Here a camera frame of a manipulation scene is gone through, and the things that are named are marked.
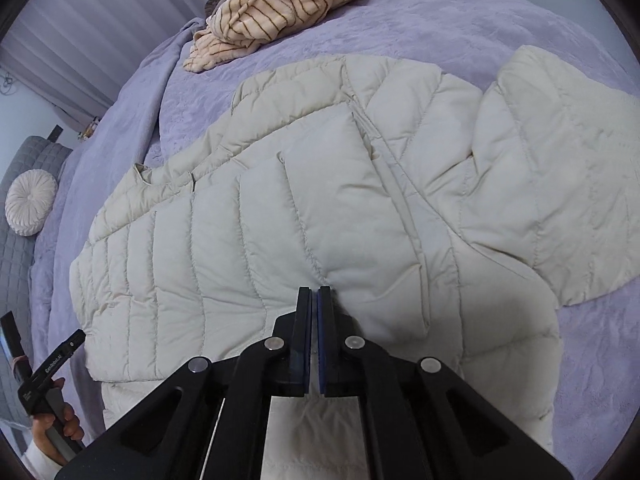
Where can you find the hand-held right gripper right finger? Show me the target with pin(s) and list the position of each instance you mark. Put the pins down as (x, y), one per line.
(324, 345)

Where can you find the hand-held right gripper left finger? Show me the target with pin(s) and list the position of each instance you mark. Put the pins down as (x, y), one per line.
(303, 345)

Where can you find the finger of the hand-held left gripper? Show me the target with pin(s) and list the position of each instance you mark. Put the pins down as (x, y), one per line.
(62, 352)
(11, 335)

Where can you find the cream puffer jacket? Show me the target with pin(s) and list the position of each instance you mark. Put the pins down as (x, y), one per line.
(350, 185)

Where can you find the person's left forearm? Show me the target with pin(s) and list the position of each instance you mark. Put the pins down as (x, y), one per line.
(42, 457)

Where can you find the person's left hand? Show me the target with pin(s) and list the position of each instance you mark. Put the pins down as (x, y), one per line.
(70, 422)

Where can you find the grey quilted headboard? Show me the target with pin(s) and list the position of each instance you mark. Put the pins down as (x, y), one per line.
(22, 280)

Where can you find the round cream pillow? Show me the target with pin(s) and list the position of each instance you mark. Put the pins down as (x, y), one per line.
(31, 202)

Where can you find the pale pleated curtain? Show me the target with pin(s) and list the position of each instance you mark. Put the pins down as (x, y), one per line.
(100, 25)

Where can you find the striped beige fleece cloth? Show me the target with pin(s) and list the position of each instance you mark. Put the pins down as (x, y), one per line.
(280, 5)

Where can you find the lilac bed blanket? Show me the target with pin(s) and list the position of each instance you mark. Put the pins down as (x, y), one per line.
(500, 20)

